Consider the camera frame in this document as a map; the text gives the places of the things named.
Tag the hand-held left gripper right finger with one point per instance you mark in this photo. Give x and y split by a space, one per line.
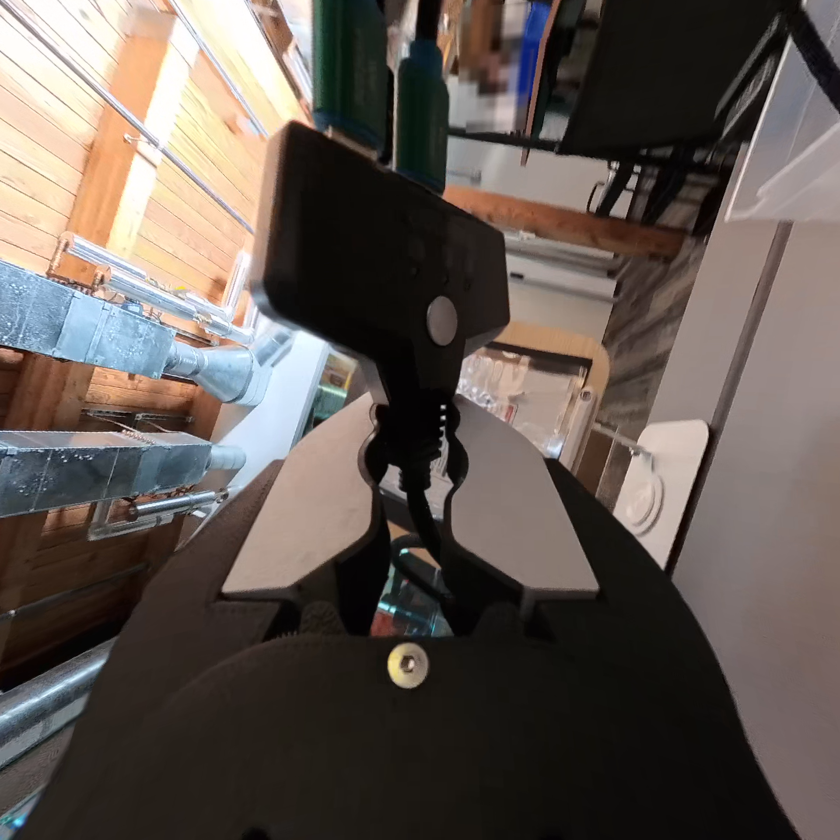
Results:
518 525

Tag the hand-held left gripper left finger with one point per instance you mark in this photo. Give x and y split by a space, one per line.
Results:
308 518

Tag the black hdmi switch box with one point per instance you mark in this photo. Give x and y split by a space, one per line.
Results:
367 249

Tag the shiny silver pipe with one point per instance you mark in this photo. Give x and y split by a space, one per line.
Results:
164 508

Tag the bundle of insulated silver pipes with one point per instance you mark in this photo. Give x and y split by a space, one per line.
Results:
151 289

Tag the clear plastic storage box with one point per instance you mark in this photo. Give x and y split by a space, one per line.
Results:
800 170

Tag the blue storage bin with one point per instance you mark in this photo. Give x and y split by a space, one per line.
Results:
535 46

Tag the black office chair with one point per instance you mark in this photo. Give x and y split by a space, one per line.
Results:
656 65

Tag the rectangular silver duct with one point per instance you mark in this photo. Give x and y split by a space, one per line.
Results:
98 469

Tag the rectangular duct with reducer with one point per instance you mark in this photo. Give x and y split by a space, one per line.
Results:
85 321

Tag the brown wooden post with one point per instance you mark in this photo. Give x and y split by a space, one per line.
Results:
564 226

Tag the round spiral silver duct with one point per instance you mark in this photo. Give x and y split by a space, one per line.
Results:
39 709

